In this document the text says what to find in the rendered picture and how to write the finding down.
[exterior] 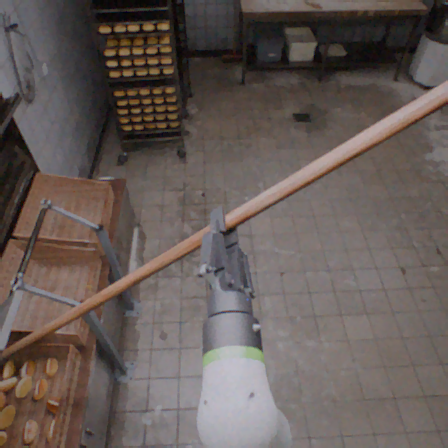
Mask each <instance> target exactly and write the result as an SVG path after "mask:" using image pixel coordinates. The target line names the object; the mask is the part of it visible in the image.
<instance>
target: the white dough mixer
mask: <svg viewBox="0 0 448 448"><path fill-rule="evenodd" d="M425 30H426V33H424V34H423V35H422V38H421V40H420V42H419V44H418V49H417V52H416V54H415V56H414V58H413V60H412V63H411V65H410V68H409V70H408V73H407V74H408V75H409V76H410V77H411V78H412V80H413V81H415V82H418V83H420V84H423V85H426V86H425V87H424V89H425V90H430V88H431V86H439V85H441V84H442V83H444V82H446V81H447V80H448V0H434V3H433V5H432V8H431V10H430V13H429V15H428V18H427V20H426V22H425Z"/></svg>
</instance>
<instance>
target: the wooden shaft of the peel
mask: <svg viewBox="0 0 448 448"><path fill-rule="evenodd" d="M447 105H448V80H447V81H446V82H444V83H442V84H441V85H439V86H437V88H435V89H433V90H432V91H430V92H429V93H427V94H424V95H422V96H420V98H418V99H416V100H415V101H413V102H411V103H410V104H408V105H407V106H405V107H403V109H401V110H398V111H396V112H394V113H393V114H391V115H390V116H388V117H387V118H386V119H384V120H382V121H381V122H379V123H377V124H376V125H372V126H371V127H370V128H369V129H367V130H365V131H364V132H362V133H360V134H359V135H357V136H355V138H353V139H352V140H350V141H347V142H345V143H343V144H342V145H340V146H338V148H336V149H335V150H333V151H331V152H330V153H328V154H326V155H325V156H323V157H321V158H319V159H317V160H316V161H314V162H313V163H311V164H309V165H308V166H306V167H304V168H303V169H301V170H300V171H299V172H297V173H296V174H294V175H292V176H291V177H287V178H286V179H284V180H282V181H281V182H280V183H278V184H277V185H275V186H274V187H272V188H270V189H269V190H267V191H265V192H264V193H262V194H260V195H259V196H258V197H255V198H253V199H252V200H250V201H248V202H247V203H245V204H243V205H242V206H240V207H238V208H237V209H235V210H234V211H233V212H231V213H230V214H228V215H226V216H225V223H226V233H227V232H229V231H231V230H232V229H234V228H235V227H237V226H238V225H240V224H242V223H244V222H245V221H247V220H250V219H252V218H254V217H256V216H257V215H258V214H260V213H262V212H263V211H265V210H267V209H268V208H270V207H272V206H274V205H275V204H277V203H279V202H280V201H281V200H283V199H285V198H288V197H290V196H292V195H293V194H295V193H297V192H299V191H300V190H301V189H303V188H304V187H306V186H308V185H310V184H311V183H313V182H315V181H317V180H318V179H320V178H322V177H324V176H326V175H328V174H329V173H331V172H333V171H335V170H336V169H338V168H339V167H340V166H342V165H344V164H346V163H347V162H349V161H351V160H354V159H356V158H357V157H358V156H360V155H362V154H364V153H365V152H367V151H369V150H371V149H372V148H373V147H375V146H376V145H378V144H382V143H383V142H385V141H387V140H389V138H391V137H393V136H394V135H396V134H398V133H400V132H401V131H403V130H405V129H406V128H409V127H411V126H412V125H414V124H416V123H418V122H419V121H421V120H422V119H424V118H425V117H427V116H429V115H430V114H432V113H434V112H437V111H438V110H440V109H442V108H443V107H445V106H447ZM209 230H210V225H209V226H208V227H206V228H204V229H203V230H201V231H199V232H198V233H196V234H195V235H193V236H191V237H190V238H188V239H186V240H185V241H184V242H182V243H181V244H178V245H176V246H174V247H173V248H171V249H169V250H168V251H166V252H164V253H163V254H162V255H160V256H159V257H157V258H156V259H154V260H152V261H151V262H149V263H147V264H146V265H142V267H140V268H139V269H137V270H135V271H134V272H132V273H130V274H129V275H127V276H125V277H124V278H123V279H121V280H120V281H118V282H117V283H115V284H114V283H113V284H112V285H110V286H108V287H107V288H106V289H104V290H103V291H101V292H100V293H98V294H96V295H95V296H93V297H91V298H90V299H89V300H86V301H84V302H82V303H81V304H79V305H78V306H76V307H74V308H73V309H72V310H70V311H69V312H67V313H65V314H64V315H62V316H59V317H57V319H55V320H53V321H52V322H50V323H48V324H47V325H45V326H43V327H42V328H41V329H40V330H38V331H35V332H33V333H31V334H30V335H28V336H27V337H26V338H24V339H23V340H21V341H19V342H18V343H16V344H14V345H13V346H10V347H9V348H7V349H5V350H4V351H3V352H2V354H1V356H2V358H3V359H6V360H7V359H10V358H11V357H13V356H14V355H15V354H17V353H19V352H21V351H22V350H24V349H26V348H28V347H30V346H32V345H33V344H35V343H37V342H39V341H40V340H42V339H43V338H45V337H46V336H48V335H50V334H51V333H55V332H57V331H58V330H59V329H61V328H63V327H64V326H66V325H68V324H69V323H71V322H73V321H74V320H75V319H77V318H81V317H82V316H84V315H86V314H87V313H89V312H90V311H92V310H93V309H95V308H97V307H99V306H100V305H102V304H104V303H105V302H108V301H110V300H111V299H113V298H115V297H117V296H118V295H120V294H122V293H123V292H124V291H126V290H128V289H129V288H131V287H133V286H135V285H138V284H140V283H141V282H143V281H144V280H146V279H147V278H149V277H151V276H153V275H154V274H156V273H158V272H159V271H161V270H163V269H164V268H165V267H167V266H171V265H172V264H174V263H176V262H177V261H179V260H181V259H183V258H184V257H186V256H187V255H189V254H190V253H192V252H194V251H195V250H197V249H199V248H201V247H202V236H203V235H204V234H205V233H207V232H209Z"/></svg>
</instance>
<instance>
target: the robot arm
mask: <svg viewBox="0 0 448 448"><path fill-rule="evenodd" d="M223 236H224V240H223ZM225 248H226V249H228V248H230V249H228V250H225ZM226 251H227V252H226ZM226 253H227V254H228V262H227V256H226ZM241 259H243V260H242V261H241ZM197 275H198V276H199V277H203V276H204V277H205V278H206V279H207V280H208V281H209V288H210V299H209V301H208V304H207V316H208V320H207V321H205V322H204V324H203V326H202V346H201V348H200V349H201V351H202V352H203V380H202V391H201V397H200V402H199V407H198V411H197V419H196V424H197V431H198V435H199V439H200V441H201V443H202V445H203V447H204V448H291V445H292V437H291V432H290V427H289V423H288V421H287V419H286V417H285V416H284V414H283V413H282V412H281V411H280V410H278V409H277V408H276V407H275V404H274V401H273V398H272V393H271V390H270V387H269V383H268V379H267V374H266V368H265V361H264V354H263V346H262V338H261V330H260V328H261V326H260V323H259V321H258V320H257V319H256V318H255V317H254V311H253V303H252V299H255V298H256V292H255V289H254V287H253V283H252V277H251V272H250V267H249V261H248V256H247V253H246V251H242V250H241V246H240V245H239V244H238V235H237V227H235V228H234V229H232V230H231V231H229V232H227V233H226V223H225V212H224V207H223V206H222V205H221V206H219V207H218V208H216V209H215V210H213V211H212V212H210V230H209V232H207V233H205V234H204V235H203V236H202V247H201V261H200V267H199V268H198V270H197Z"/></svg>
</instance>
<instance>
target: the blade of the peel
mask: <svg viewBox="0 0 448 448"><path fill-rule="evenodd" d="M23 295H24V292H22V291H19V290H16V291H15V292H14V293H13V294H11V295H10V296H9V298H8V299H7V300H6V301H4V302H3V303H2V304H1V305H0V350H1V349H3V348H5V346H6V343H7V341H8V338H9V335H10V332H11V327H12V324H13V321H14V319H15V316H16V313H17V311H18V308H19V305H20V302H21V299H22V297H23Z"/></svg>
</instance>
